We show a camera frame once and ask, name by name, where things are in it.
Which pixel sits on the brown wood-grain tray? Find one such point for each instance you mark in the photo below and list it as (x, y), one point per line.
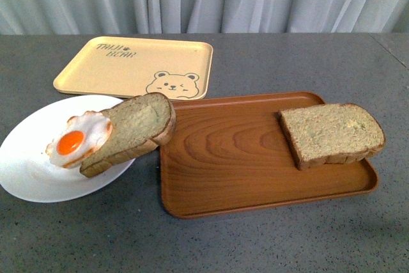
(230, 154)

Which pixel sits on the fake fried egg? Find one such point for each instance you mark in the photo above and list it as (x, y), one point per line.
(82, 136)

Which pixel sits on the yellow bear tray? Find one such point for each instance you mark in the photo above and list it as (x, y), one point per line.
(126, 67)

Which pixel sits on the bread slice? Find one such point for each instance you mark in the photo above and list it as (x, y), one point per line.
(140, 125)
(331, 134)

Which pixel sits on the white round plate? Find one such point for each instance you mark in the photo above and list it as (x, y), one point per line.
(25, 168)

